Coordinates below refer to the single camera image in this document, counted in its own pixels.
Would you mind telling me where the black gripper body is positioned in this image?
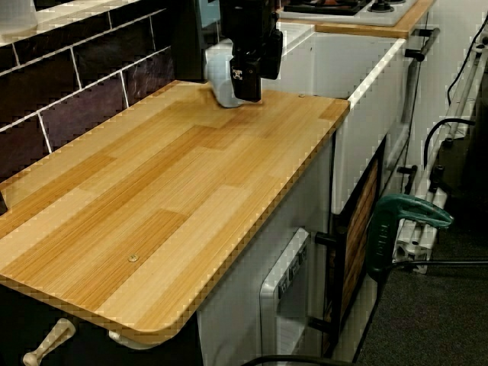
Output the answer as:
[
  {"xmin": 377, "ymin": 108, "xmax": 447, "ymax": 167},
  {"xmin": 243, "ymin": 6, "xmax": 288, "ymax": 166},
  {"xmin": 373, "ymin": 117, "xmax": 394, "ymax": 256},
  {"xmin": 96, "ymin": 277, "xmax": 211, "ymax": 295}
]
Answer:
[{"xmin": 220, "ymin": 0, "xmax": 278, "ymax": 59}]

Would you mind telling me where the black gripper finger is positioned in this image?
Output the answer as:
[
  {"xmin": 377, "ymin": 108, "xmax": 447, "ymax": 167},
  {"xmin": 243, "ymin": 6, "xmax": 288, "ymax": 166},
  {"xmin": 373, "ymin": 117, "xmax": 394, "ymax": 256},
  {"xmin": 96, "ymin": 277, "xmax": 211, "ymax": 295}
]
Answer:
[
  {"xmin": 262, "ymin": 31, "xmax": 285, "ymax": 81},
  {"xmin": 230, "ymin": 56, "xmax": 264, "ymax": 104}
]

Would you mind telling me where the light blue plastic cup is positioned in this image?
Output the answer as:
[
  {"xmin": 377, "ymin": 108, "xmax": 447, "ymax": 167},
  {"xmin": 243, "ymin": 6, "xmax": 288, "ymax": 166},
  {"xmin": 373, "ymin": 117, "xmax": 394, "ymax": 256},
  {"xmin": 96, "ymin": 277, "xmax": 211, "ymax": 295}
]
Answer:
[{"xmin": 205, "ymin": 41, "xmax": 264, "ymax": 110}]

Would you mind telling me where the teal plastic bin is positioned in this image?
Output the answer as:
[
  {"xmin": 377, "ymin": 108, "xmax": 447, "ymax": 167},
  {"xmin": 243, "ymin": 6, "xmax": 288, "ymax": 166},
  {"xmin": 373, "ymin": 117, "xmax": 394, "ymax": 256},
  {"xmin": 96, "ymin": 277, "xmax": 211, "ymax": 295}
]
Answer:
[{"xmin": 196, "ymin": 0, "xmax": 222, "ymax": 30}]

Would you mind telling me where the wide dark hutch upright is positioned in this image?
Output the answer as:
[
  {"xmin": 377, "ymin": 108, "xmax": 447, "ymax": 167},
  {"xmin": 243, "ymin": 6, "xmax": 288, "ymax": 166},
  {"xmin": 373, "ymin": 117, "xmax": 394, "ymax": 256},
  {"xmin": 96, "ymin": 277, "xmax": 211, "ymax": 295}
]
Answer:
[{"xmin": 167, "ymin": 0, "xmax": 209, "ymax": 83}]

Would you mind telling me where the toy stove top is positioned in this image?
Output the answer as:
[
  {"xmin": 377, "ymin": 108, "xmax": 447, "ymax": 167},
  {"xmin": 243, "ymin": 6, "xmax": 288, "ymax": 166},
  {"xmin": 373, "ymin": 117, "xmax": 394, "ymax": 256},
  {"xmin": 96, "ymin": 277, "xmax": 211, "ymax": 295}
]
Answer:
[{"xmin": 280, "ymin": 0, "xmax": 420, "ymax": 27}]

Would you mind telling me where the dark tile backsplash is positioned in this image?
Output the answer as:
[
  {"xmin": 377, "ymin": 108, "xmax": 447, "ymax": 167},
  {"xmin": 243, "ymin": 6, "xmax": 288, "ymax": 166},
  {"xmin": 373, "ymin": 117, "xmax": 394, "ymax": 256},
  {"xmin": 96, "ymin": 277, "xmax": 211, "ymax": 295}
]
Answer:
[{"xmin": 0, "ymin": 9, "xmax": 179, "ymax": 180}]

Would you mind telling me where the cream shelf ledge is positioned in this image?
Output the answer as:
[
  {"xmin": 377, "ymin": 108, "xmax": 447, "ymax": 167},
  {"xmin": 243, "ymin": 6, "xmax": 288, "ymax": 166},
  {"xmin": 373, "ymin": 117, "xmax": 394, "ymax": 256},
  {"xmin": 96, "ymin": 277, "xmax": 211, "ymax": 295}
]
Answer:
[{"xmin": 0, "ymin": 0, "xmax": 114, "ymax": 45}]

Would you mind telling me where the wood slat cabinet door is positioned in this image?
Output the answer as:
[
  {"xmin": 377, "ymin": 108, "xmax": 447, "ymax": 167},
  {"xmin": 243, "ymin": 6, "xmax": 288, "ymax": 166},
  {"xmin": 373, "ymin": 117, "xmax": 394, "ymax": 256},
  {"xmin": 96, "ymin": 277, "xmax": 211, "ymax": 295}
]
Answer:
[{"xmin": 329, "ymin": 135, "xmax": 387, "ymax": 352}]

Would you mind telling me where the grey toy dispenser panel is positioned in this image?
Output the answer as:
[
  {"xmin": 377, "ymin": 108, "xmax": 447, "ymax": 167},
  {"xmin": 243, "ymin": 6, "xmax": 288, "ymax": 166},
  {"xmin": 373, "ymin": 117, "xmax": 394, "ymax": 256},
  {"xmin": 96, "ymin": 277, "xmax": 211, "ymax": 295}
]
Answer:
[{"xmin": 258, "ymin": 227, "xmax": 310, "ymax": 366}]

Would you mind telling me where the green clamp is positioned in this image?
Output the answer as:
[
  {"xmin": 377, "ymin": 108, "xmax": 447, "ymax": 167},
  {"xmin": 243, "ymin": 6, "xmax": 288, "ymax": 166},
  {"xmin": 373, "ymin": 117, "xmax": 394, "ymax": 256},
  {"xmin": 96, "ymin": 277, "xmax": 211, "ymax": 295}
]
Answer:
[{"xmin": 365, "ymin": 193, "xmax": 455, "ymax": 281}]

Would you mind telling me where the dark equipment box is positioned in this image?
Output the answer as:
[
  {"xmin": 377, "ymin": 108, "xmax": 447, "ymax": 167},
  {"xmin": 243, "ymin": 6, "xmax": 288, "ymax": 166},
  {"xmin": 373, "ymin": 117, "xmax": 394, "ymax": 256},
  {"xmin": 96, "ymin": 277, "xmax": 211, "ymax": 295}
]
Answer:
[{"xmin": 438, "ymin": 125, "xmax": 488, "ymax": 199}]

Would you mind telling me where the oven handle with black mounts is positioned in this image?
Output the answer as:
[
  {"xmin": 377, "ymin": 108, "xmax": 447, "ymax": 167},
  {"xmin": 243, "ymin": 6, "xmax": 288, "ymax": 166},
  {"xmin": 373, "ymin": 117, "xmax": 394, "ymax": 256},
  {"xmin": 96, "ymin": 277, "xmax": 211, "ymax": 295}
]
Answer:
[{"xmin": 400, "ymin": 26, "xmax": 441, "ymax": 125}]

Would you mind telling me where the black cabinet door handle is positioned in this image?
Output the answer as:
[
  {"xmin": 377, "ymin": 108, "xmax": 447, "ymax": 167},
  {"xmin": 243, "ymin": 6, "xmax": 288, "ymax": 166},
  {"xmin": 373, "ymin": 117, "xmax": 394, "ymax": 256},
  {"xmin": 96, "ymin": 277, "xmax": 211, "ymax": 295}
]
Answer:
[{"xmin": 313, "ymin": 224, "xmax": 348, "ymax": 336}]

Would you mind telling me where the thick black curved cable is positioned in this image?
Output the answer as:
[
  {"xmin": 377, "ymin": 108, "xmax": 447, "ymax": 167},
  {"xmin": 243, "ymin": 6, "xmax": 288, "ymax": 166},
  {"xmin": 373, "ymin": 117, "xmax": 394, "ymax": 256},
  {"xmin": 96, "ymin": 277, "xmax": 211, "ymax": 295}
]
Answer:
[{"xmin": 422, "ymin": 117, "xmax": 477, "ymax": 171}]

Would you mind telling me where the aluminium frame rail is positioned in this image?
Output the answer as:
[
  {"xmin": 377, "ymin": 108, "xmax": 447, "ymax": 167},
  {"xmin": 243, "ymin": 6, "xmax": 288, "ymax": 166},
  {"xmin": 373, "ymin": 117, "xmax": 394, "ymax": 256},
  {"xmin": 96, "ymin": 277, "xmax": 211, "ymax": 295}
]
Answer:
[{"xmin": 394, "ymin": 37, "xmax": 488, "ymax": 275}]

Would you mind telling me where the thin black straight cable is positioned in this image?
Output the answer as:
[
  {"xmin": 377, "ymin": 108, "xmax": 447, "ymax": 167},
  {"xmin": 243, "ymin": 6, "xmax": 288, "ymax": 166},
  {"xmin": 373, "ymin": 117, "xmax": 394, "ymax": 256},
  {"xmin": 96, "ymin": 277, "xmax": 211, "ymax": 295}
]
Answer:
[{"xmin": 392, "ymin": 259, "xmax": 488, "ymax": 265}]

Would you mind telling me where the black looped cable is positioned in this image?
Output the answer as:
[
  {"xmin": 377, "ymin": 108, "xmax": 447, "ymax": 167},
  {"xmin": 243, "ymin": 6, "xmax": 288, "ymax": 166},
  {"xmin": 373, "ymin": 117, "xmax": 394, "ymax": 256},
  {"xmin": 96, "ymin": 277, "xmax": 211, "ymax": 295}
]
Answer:
[{"xmin": 243, "ymin": 353, "xmax": 361, "ymax": 366}]

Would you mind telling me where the white rounded bracket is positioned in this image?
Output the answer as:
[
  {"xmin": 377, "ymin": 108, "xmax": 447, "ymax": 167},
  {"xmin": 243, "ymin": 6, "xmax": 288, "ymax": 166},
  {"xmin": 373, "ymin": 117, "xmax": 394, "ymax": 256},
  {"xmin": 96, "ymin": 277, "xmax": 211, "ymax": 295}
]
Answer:
[{"xmin": 108, "ymin": 329, "xmax": 153, "ymax": 350}]

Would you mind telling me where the white lever handle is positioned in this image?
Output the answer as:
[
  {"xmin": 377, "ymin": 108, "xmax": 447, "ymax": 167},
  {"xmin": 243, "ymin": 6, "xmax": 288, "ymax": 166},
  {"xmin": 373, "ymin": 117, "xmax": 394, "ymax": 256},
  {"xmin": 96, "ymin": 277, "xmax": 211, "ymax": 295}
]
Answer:
[{"xmin": 21, "ymin": 317, "xmax": 75, "ymax": 366}]

